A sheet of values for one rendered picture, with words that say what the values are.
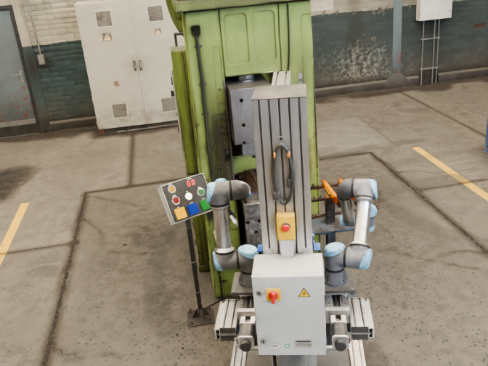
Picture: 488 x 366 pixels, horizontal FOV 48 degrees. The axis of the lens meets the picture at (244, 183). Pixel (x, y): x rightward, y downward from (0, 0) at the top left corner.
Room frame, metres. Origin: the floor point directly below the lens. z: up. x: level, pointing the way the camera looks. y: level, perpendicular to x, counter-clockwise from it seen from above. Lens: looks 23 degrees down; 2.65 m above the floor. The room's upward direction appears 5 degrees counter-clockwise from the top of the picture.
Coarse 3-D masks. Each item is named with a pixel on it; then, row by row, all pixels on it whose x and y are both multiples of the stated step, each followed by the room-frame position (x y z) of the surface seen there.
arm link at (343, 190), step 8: (344, 184) 2.96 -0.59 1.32; (336, 192) 3.03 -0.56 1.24; (344, 192) 2.95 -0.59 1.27; (344, 200) 3.00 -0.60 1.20; (344, 208) 3.07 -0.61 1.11; (352, 208) 3.09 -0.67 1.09; (344, 216) 3.12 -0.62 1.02; (352, 216) 3.13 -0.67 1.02; (344, 224) 3.17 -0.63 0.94; (352, 224) 3.15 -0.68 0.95
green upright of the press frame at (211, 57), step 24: (192, 24) 3.84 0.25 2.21; (216, 24) 3.86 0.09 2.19; (192, 48) 3.84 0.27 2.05; (216, 48) 3.86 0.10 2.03; (192, 72) 3.83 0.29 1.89; (216, 72) 3.86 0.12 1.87; (192, 96) 3.84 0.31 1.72; (216, 96) 3.86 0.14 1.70; (192, 120) 4.23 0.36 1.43; (216, 120) 3.85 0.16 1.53; (216, 168) 3.84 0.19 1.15; (240, 240) 3.87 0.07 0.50; (216, 288) 3.83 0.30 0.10
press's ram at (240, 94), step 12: (228, 84) 3.90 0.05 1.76; (240, 84) 3.87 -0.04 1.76; (252, 84) 3.84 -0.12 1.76; (264, 84) 3.80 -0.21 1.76; (228, 96) 3.84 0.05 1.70; (240, 96) 3.73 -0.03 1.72; (228, 108) 3.93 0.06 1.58; (240, 108) 3.73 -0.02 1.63; (240, 120) 3.73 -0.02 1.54; (252, 120) 3.74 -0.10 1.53; (240, 132) 3.73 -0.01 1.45; (252, 132) 3.74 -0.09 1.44; (240, 144) 3.73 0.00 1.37
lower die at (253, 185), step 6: (252, 168) 4.16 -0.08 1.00; (246, 174) 4.07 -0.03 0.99; (252, 174) 4.03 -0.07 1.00; (246, 180) 3.97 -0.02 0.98; (252, 180) 3.94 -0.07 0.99; (252, 186) 3.82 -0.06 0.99; (252, 192) 3.73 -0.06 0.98; (258, 192) 3.74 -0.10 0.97; (246, 198) 3.74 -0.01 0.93; (252, 198) 3.73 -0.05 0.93
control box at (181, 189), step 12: (180, 180) 3.57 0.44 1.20; (192, 180) 3.60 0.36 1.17; (204, 180) 3.64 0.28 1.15; (168, 192) 3.48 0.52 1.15; (180, 192) 3.51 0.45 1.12; (192, 192) 3.55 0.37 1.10; (204, 192) 3.58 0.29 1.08; (168, 204) 3.43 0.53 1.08; (180, 204) 3.47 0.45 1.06; (168, 216) 3.43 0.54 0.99; (192, 216) 3.45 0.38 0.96
